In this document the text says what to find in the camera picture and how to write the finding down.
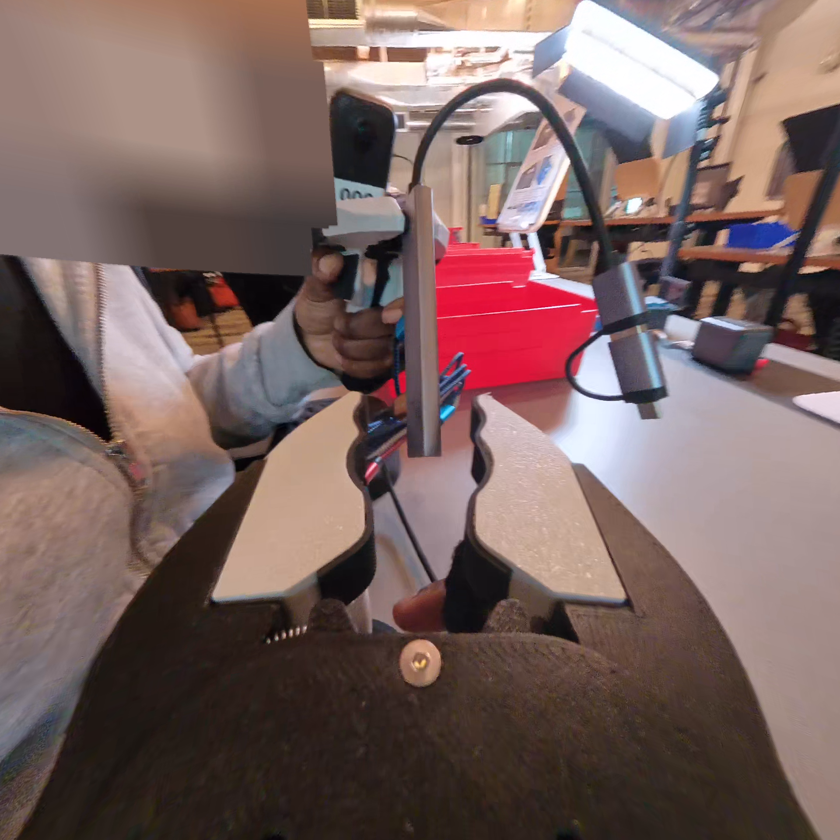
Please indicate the black light stand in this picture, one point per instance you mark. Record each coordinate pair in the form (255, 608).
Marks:
(689, 190)

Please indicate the wooden workbench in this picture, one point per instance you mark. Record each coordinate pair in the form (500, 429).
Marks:
(741, 254)

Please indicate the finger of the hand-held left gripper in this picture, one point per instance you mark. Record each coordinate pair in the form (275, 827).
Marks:
(441, 243)
(371, 218)

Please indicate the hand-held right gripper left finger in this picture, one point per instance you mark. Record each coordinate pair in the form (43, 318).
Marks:
(295, 518)

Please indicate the grey box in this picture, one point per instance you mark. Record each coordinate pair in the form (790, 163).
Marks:
(728, 344)

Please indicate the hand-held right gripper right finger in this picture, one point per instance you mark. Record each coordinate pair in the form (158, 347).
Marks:
(538, 518)

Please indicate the person's left forearm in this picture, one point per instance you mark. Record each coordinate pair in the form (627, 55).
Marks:
(262, 380)

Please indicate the cardboard box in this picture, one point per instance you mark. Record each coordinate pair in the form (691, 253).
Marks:
(810, 197)
(636, 178)

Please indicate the person's right hand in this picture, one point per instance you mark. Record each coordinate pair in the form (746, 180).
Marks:
(420, 610)

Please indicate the person's grey hoodie torso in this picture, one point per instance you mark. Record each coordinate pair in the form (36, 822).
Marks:
(65, 525)

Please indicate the person's left hand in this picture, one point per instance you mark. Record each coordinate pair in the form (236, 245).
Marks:
(341, 341)

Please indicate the blue storage bin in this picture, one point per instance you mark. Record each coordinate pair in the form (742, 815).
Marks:
(761, 235)

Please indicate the instruction poster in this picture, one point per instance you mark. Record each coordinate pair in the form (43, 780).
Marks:
(535, 177)

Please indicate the studio light panel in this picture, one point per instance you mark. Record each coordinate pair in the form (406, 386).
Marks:
(630, 59)

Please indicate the red plastic bin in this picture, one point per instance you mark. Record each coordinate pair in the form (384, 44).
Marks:
(512, 328)

